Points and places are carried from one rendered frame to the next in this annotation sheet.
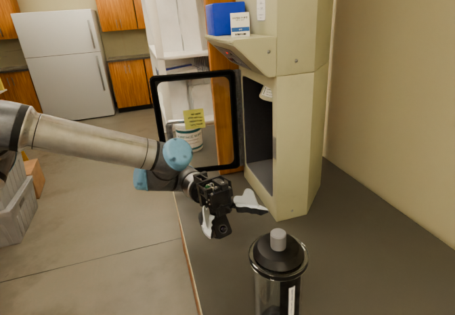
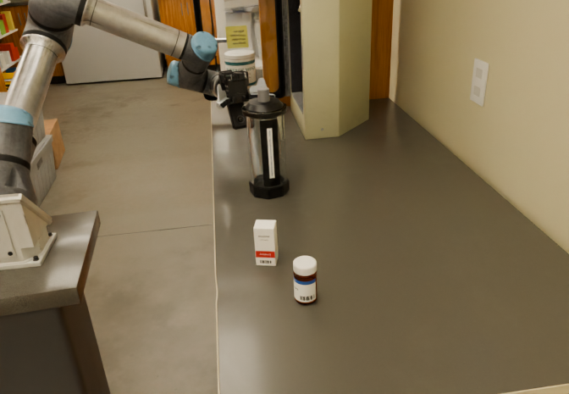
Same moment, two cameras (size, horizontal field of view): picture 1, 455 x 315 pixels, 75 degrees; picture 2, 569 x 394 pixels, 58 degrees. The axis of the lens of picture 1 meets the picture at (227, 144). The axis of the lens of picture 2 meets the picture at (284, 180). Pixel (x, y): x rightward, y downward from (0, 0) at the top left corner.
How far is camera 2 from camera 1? 80 cm
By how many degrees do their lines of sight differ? 8
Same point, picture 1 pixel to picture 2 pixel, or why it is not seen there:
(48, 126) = (103, 6)
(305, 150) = (333, 63)
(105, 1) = not seen: outside the picture
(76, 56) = not seen: outside the picture
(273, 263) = (255, 107)
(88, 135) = (131, 17)
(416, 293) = (400, 180)
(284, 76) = not seen: outside the picture
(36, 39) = not seen: outside the picture
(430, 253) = (438, 163)
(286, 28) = not seen: outside the picture
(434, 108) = (460, 23)
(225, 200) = (241, 89)
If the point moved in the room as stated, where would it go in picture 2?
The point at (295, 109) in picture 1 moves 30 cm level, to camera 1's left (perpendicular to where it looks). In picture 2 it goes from (321, 17) to (220, 20)
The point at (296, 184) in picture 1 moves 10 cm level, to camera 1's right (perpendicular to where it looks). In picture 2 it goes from (325, 99) to (357, 99)
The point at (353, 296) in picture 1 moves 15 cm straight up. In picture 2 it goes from (345, 179) to (345, 125)
